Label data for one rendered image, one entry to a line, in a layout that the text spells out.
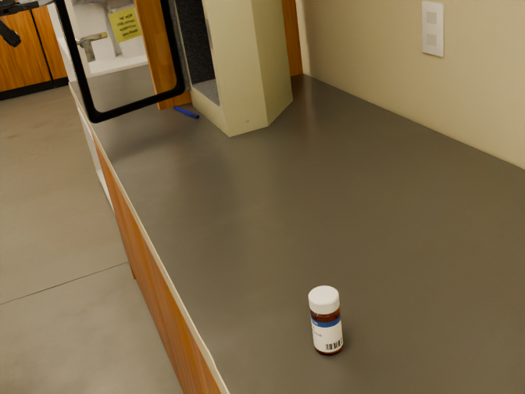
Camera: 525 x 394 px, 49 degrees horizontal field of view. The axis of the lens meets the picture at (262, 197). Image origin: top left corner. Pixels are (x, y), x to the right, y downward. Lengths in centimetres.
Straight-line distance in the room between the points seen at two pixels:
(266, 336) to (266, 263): 17
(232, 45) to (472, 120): 58
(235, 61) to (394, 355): 89
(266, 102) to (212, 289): 70
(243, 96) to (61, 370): 137
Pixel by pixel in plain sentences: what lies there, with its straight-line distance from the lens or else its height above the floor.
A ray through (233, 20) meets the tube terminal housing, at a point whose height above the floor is 122.
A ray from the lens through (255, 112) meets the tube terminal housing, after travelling 148.
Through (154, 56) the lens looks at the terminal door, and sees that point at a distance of 167.
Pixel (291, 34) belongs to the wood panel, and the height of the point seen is 107.
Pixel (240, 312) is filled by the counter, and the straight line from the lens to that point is 85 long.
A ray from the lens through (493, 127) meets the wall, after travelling 129.
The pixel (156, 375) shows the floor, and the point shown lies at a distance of 221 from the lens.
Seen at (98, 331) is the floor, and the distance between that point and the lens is 250.
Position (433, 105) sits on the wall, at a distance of 143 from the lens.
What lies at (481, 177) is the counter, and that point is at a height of 94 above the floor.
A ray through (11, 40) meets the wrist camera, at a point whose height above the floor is 124.
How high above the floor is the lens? 146
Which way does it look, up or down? 27 degrees down
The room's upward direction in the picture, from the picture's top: 9 degrees counter-clockwise
